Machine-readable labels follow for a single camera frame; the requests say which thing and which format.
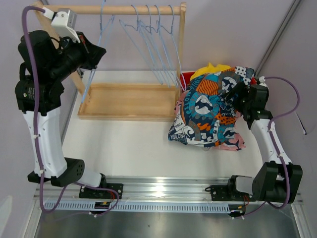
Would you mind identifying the pink white patterned shorts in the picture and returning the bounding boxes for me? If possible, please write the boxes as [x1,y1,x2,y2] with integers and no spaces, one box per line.
[174,91,246,151]

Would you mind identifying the blue orange patchwork shorts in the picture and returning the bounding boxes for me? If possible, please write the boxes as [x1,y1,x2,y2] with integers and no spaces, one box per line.
[167,66,255,150]

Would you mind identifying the yellow shorts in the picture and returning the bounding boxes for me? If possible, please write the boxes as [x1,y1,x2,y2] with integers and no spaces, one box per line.
[190,62,231,80]

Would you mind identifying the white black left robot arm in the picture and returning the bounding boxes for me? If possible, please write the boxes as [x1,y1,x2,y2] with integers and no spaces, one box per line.
[15,30,107,198]

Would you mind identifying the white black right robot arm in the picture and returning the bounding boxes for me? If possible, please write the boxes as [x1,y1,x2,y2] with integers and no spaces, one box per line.
[225,82,303,208]

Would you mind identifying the wooden clothes rack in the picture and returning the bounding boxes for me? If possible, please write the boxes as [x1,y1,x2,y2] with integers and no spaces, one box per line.
[32,1,187,121]

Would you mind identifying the red plastic bin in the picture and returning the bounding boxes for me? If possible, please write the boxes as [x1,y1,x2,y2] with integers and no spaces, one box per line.
[179,71,258,90]

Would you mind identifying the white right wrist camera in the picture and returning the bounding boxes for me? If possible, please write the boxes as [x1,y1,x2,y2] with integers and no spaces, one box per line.
[257,76,267,87]

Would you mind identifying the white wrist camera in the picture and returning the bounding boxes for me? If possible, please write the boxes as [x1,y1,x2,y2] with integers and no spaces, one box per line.
[257,76,267,87]
[43,7,80,43]

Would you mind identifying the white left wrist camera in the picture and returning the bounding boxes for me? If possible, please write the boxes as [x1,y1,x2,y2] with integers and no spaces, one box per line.
[43,7,80,43]

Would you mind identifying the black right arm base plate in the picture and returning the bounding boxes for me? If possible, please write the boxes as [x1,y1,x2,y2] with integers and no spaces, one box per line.
[205,185,255,202]

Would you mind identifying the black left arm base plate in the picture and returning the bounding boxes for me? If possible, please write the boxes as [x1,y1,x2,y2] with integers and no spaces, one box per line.
[79,183,124,199]

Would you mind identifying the aluminium mounting rail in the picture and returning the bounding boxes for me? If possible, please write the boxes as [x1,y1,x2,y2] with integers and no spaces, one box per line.
[33,176,303,205]

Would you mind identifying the slotted cable duct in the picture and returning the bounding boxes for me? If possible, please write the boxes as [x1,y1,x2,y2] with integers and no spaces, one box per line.
[57,201,231,214]

